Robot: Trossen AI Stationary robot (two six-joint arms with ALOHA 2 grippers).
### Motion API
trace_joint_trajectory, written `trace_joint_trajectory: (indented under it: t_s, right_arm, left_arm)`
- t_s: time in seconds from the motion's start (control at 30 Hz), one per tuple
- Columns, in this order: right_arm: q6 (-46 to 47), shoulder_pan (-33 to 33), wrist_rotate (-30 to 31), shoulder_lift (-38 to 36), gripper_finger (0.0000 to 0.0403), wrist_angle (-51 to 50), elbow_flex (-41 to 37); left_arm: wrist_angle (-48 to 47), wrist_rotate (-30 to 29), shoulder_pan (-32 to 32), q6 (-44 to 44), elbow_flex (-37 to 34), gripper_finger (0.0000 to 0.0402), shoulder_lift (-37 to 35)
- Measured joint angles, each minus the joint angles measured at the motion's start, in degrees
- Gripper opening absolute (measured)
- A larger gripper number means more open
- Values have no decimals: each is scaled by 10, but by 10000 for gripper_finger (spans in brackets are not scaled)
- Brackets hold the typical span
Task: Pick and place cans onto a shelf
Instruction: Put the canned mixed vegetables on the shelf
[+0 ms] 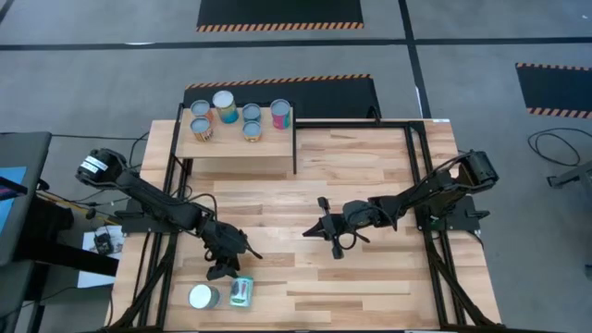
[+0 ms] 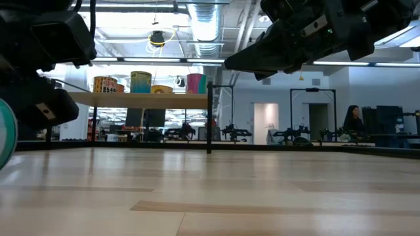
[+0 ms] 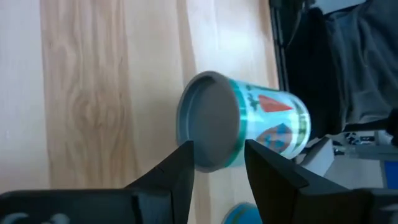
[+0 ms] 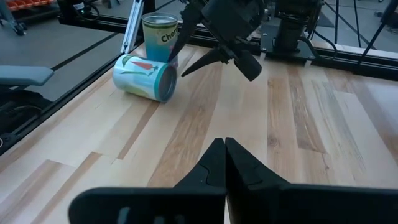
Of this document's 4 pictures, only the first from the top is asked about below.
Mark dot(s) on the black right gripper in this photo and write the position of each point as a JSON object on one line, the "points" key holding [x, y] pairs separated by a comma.
{"points": [[356, 216]]}

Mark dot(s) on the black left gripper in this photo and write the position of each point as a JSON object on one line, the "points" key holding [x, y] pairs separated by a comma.
{"points": [[226, 242]]}

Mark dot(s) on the white green vegetable can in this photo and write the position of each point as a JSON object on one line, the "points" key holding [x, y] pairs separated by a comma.
{"points": [[241, 291]]}

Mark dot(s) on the tall blue Cherries can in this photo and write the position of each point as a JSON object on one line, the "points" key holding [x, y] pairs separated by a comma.
{"points": [[225, 104], [204, 296]]}

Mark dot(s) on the short orange can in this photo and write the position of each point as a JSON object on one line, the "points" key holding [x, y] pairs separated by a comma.
{"points": [[252, 131]]}

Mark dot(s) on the tall pink teal can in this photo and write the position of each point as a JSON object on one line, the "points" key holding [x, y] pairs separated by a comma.
{"points": [[280, 113]]}

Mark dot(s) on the short teal shark can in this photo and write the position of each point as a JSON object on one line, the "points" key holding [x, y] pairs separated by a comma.
{"points": [[251, 112]]}

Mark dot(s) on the yellow bean-print can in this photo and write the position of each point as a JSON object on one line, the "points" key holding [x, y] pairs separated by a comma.
{"points": [[201, 127]]}

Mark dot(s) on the orange circle-print can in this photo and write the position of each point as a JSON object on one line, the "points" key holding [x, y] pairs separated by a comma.
{"points": [[202, 108]]}

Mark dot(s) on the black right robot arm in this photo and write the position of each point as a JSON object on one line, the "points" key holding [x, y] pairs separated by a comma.
{"points": [[430, 189]]}

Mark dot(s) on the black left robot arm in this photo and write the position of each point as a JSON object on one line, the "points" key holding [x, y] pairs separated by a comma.
{"points": [[152, 199]]}

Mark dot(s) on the black mat with hazard stripes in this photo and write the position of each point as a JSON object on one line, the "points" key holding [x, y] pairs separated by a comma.
{"points": [[324, 99], [279, 14], [555, 90]]}

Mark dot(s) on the small black device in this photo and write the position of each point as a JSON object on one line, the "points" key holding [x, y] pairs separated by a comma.
{"points": [[103, 243]]}

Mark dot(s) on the white paper sheet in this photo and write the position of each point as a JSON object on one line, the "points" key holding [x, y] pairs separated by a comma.
{"points": [[94, 279]]}

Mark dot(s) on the black side stand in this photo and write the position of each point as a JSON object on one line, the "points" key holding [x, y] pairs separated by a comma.
{"points": [[55, 252]]}

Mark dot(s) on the grey desk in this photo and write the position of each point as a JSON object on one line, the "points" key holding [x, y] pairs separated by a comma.
{"points": [[32, 152]]}

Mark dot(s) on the blue panel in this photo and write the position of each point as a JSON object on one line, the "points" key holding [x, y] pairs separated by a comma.
{"points": [[14, 175]]}

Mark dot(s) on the dark grey stand base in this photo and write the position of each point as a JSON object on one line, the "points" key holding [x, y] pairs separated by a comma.
{"points": [[573, 176]]}

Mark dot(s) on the black metal rig frame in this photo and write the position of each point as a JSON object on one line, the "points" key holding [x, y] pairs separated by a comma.
{"points": [[351, 124]]}

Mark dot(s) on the wooden shelf with black frame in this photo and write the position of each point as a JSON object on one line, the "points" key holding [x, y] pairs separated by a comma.
{"points": [[236, 148]]}

